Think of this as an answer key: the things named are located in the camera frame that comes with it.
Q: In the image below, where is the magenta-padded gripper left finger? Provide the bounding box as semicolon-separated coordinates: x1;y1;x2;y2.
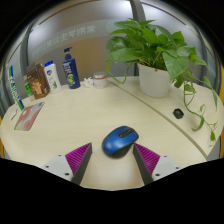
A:
41;142;93;186

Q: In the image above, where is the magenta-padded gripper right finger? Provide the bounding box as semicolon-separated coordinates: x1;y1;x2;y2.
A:
132;143;183;186

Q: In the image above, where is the blue and black computer mouse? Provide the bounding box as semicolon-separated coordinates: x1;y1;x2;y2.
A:
101;125;140;159

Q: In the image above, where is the pink pastel patterned mouse pad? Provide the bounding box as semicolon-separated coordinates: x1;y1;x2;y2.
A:
13;101;46;132

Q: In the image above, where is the small black round object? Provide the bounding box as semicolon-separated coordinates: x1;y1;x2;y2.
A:
172;108;185;120

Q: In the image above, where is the small white flower ornament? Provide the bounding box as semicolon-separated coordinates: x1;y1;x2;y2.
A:
82;76;95;88

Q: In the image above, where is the small patterned white packet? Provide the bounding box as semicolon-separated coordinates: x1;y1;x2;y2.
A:
9;108;19;121

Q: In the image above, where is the small white jar pink lid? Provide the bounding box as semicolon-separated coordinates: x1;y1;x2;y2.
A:
92;71;109;89

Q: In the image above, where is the green plant in white pot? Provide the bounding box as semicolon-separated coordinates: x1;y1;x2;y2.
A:
104;18;219;143

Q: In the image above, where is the white bottle with blue cap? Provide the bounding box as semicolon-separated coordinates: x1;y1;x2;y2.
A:
44;60;63;94

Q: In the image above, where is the brown cracker box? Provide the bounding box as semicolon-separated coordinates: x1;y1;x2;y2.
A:
26;63;51;100

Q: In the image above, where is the dark blue pump bottle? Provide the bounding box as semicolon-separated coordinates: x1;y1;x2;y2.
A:
62;46;81;90

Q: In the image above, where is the white and green shuttlecock tube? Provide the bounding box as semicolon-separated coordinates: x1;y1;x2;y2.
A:
7;65;25;112

